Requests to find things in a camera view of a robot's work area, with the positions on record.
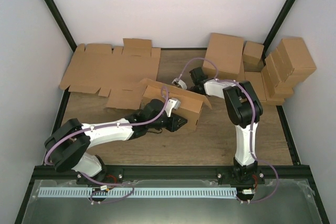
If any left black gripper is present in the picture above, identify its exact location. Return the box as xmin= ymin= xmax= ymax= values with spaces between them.
xmin=148 ymin=112 xmax=188 ymax=132

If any brown cardboard box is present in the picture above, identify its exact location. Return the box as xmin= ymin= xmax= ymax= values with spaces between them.
xmin=139 ymin=78 xmax=213 ymax=132

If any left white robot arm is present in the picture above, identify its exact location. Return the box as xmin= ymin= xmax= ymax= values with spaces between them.
xmin=44 ymin=98 xmax=188 ymax=184

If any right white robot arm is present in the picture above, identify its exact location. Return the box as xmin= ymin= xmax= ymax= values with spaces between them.
xmin=189 ymin=67 xmax=263 ymax=184

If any large folded cardboard box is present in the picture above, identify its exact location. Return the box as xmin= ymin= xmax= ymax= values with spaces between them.
xmin=205 ymin=33 xmax=244 ymax=80

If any middle folded cardboard box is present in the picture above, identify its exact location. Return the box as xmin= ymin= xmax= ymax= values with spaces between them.
xmin=245 ymin=72 xmax=267 ymax=102

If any small folded cardboard box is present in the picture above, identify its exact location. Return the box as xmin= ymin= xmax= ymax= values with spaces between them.
xmin=243 ymin=41 xmax=264 ymax=66

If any low cardboard box stack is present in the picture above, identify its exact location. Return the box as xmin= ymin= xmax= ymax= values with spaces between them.
xmin=265 ymin=97 xmax=285 ymax=106

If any leaning folded cardboard box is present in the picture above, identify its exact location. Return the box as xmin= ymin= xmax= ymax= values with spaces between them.
xmin=262 ymin=49 xmax=293 ymax=100

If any tall folded cardboard box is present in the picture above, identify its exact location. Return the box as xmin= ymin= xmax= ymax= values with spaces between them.
xmin=277 ymin=37 xmax=317 ymax=82

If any flat cardboard sheet stack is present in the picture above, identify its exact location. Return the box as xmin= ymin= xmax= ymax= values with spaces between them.
xmin=59 ymin=38 xmax=161 ymax=110

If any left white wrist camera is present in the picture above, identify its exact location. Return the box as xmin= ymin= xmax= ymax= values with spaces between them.
xmin=165 ymin=98 xmax=181 ymax=117

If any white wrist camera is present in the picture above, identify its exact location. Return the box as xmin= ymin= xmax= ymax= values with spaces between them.
xmin=172 ymin=78 xmax=187 ymax=90
xmin=165 ymin=98 xmax=181 ymax=117

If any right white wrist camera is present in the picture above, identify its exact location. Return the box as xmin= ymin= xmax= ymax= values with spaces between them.
xmin=172 ymin=78 xmax=187 ymax=90

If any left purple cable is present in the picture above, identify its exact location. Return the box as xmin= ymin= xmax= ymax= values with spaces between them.
xmin=44 ymin=85 xmax=169 ymax=166

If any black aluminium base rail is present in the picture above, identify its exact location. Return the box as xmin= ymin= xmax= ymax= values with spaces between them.
xmin=34 ymin=165 xmax=310 ymax=183

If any right black frame post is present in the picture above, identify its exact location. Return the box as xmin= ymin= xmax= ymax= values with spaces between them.
xmin=263 ymin=0 xmax=296 ymax=53

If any black frame post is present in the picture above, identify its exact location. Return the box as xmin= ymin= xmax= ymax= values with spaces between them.
xmin=44 ymin=0 xmax=77 ymax=52
xmin=263 ymin=0 xmax=296 ymax=53

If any light blue slotted cable duct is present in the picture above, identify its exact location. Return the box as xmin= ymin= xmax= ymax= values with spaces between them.
xmin=38 ymin=187 xmax=237 ymax=199

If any left black frame post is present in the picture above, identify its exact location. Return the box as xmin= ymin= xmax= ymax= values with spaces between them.
xmin=44 ymin=0 xmax=77 ymax=52

